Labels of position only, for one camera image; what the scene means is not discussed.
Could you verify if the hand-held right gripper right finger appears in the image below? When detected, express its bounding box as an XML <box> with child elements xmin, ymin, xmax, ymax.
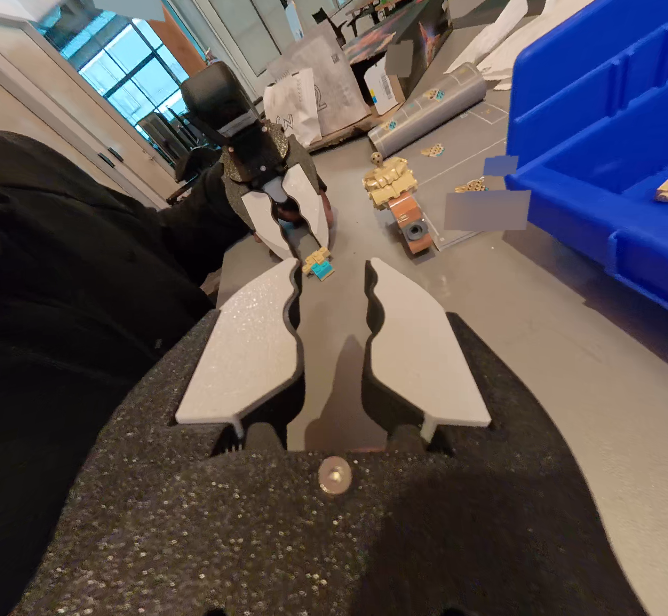
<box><xmin>362</xmin><ymin>258</ymin><xmax>493</xmax><ymax>443</ymax></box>

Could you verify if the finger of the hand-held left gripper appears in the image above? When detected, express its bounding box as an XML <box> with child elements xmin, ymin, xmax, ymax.
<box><xmin>282</xmin><ymin>163</ymin><xmax>331</xmax><ymax>252</ymax></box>
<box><xmin>240</xmin><ymin>192</ymin><xmax>294</xmax><ymax>261</ymax></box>

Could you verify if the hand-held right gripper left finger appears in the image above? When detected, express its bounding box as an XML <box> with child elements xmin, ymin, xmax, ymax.
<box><xmin>175</xmin><ymin>258</ymin><xmax>305</xmax><ymax>437</ymax></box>

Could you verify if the light grey desk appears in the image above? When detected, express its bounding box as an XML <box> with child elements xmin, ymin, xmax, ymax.
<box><xmin>201</xmin><ymin>0</ymin><xmax>668</xmax><ymax>611</ymax></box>

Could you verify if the black office chair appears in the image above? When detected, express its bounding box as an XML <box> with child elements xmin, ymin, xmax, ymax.
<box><xmin>166</xmin><ymin>145</ymin><xmax>226</xmax><ymax>205</ymax></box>

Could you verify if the brown cardboard sheet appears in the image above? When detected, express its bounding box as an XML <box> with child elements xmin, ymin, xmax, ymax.
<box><xmin>307</xmin><ymin>104</ymin><xmax>377</xmax><ymax>153</ymax></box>

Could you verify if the tan and brown brick model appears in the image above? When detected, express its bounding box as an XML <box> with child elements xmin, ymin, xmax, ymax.
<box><xmin>362</xmin><ymin>152</ymin><xmax>435</xmax><ymax>255</ymax></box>

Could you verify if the grey dotted paper bag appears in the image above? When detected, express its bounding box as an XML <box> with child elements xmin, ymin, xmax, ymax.
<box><xmin>267</xmin><ymin>33</ymin><xmax>372</xmax><ymax>137</ymax></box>

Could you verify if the white labelled carton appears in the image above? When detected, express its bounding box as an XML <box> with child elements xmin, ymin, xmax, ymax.
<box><xmin>364</xmin><ymin>55</ymin><xmax>407</xmax><ymax>117</ymax></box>

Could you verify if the large glass window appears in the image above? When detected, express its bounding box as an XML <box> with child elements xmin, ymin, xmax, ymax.
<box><xmin>31</xmin><ymin>9</ymin><xmax>210</xmax><ymax>149</ymax></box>

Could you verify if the grey building instruction booklet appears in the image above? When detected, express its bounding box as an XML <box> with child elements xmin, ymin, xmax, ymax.
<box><xmin>367</xmin><ymin>62</ymin><xmax>523</xmax><ymax>252</ymax></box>

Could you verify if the person's black clothing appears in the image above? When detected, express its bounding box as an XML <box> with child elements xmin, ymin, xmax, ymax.
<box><xmin>0</xmin><ymin>131</ymin><xmax>222</xmax><ymax>611</ymax></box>

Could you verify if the white storage cabinet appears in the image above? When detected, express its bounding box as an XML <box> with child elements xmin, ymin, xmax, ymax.
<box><xmin>0</xmin><ymin>16</ymin><xmax>182</xmax><ymax>211</ymax></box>

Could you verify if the black printed toy box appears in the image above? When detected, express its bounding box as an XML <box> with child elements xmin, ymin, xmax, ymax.
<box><xmin>342</xmin><ymin>0</ymin><xmax>454</xmax><ymax>100</ymax></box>

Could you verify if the blue plastic bin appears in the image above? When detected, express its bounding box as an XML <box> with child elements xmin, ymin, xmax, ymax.
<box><xmin>504</xmin><ymin>0</ymin><xmax>668</xmax><ymax>310</ymax></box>

